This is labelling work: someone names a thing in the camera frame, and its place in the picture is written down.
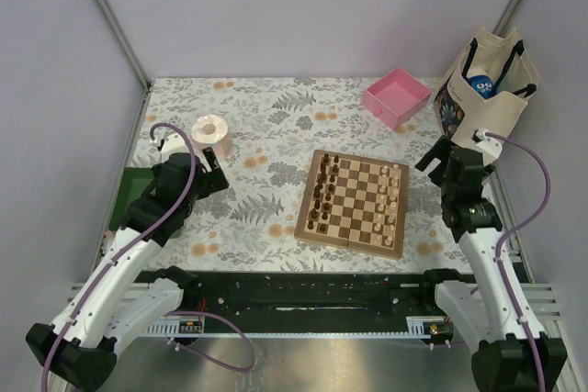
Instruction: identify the wooden chess board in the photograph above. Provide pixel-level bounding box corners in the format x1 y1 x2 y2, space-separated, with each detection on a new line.
295 150 409 259

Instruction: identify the peach toilet paper roll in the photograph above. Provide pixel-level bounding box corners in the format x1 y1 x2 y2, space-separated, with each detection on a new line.
191 114 232 160

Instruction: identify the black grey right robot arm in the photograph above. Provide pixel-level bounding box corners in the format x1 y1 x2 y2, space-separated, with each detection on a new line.
415 129 568 391

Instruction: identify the blue white bottle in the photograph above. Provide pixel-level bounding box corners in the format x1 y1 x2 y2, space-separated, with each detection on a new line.
466 68 496 100

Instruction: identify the floral table mat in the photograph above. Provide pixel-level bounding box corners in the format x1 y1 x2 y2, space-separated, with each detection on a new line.
130 78 469 274

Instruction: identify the cream canvas tote bag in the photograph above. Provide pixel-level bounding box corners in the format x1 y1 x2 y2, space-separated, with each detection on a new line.
433 28 539 148

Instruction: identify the green open box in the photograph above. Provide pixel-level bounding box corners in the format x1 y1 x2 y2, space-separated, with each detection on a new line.
107 167 154 231

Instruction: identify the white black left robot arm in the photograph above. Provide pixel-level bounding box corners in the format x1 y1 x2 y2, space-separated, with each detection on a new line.
26 148 229 391

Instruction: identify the pink open box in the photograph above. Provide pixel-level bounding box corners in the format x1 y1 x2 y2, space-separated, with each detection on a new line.
362 67 431 129

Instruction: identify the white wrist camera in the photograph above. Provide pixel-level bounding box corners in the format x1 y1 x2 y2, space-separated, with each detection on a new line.
151 133 193 166
472 129 503 166

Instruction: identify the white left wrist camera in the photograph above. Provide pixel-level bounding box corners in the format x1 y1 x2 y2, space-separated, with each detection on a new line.
151 133 193 166

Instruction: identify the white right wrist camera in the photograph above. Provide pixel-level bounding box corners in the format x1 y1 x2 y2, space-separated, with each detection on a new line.
472 129 503 166

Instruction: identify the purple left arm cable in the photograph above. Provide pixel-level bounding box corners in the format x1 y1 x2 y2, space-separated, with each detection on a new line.
40 123 198 392

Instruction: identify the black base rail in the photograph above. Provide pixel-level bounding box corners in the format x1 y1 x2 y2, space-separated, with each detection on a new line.
132 267 474 324

